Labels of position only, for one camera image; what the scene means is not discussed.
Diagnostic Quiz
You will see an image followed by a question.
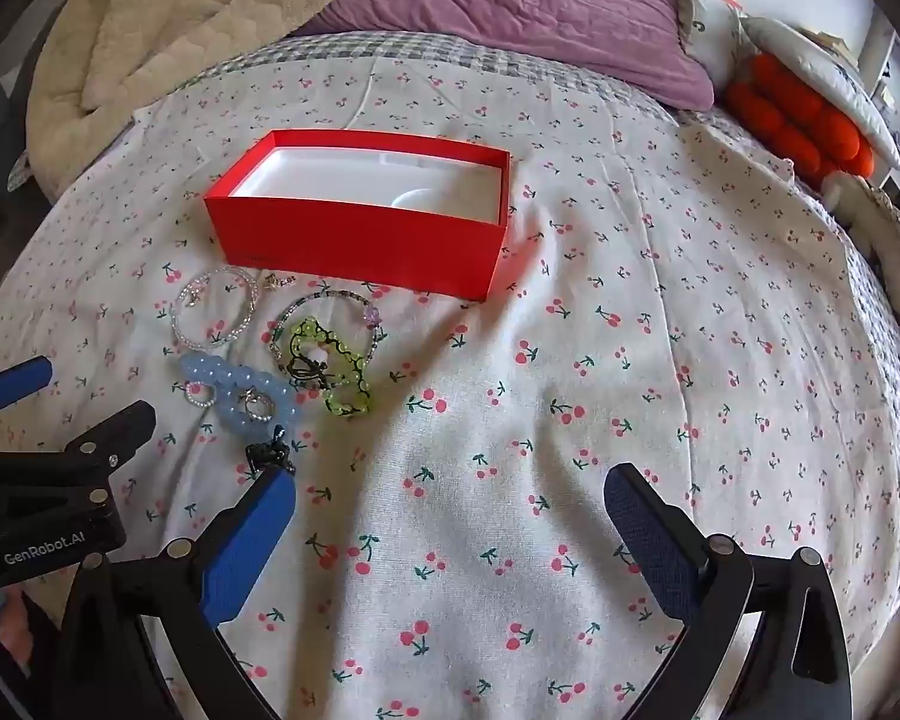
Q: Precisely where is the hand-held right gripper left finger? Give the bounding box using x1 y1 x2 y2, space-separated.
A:
52 465 301 720

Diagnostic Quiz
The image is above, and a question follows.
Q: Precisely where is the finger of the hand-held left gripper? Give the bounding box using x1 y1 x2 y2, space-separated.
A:
0 400 158 523
0 358 54 415

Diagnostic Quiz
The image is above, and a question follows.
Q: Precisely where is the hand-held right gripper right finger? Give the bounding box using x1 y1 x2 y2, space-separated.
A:
604 463 854 720

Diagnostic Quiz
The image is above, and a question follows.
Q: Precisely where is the black hair claw clip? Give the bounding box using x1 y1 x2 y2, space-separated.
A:
243 425 298 476

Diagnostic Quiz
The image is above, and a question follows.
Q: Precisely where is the light blue bead bracelet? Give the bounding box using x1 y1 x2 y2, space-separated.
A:
178 353 299 433

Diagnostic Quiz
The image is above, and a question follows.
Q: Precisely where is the clear bead bracelet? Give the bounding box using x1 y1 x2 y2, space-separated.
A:
170 267 260 350

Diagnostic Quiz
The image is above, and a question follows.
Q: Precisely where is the green bead bracelet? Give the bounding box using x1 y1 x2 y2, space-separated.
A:
283 316 373 420

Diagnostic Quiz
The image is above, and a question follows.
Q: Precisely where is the multicolour seed bead bracelet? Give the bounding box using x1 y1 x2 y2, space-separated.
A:
268 288 388 377

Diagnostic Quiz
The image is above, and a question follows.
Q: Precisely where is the red cardboard box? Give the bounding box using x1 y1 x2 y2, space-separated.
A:
202 129 512 302

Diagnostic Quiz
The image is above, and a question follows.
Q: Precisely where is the person's left hand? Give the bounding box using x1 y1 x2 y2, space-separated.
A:
0 588 38 676

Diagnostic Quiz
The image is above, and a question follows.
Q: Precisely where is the cherry print bedsheet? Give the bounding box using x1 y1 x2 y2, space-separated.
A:
0 30 900 720

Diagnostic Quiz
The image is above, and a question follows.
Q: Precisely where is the beige fleece blanket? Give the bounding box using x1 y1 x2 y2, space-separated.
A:
26 0 466 188

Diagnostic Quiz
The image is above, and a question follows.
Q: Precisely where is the white ruffled cushion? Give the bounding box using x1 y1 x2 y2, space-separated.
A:
821 169 900 331

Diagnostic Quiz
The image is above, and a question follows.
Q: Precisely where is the orange plush toy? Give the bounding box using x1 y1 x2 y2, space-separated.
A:
724 54 877 185

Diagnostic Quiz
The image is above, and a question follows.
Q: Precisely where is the white printed pillow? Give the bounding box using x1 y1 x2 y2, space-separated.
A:
671 0 751 83

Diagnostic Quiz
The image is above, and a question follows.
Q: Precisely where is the purple pillow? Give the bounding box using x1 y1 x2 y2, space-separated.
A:
300 0 717 112

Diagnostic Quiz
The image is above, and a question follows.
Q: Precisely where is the white bed frame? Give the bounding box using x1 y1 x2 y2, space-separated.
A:
859 11 900 203

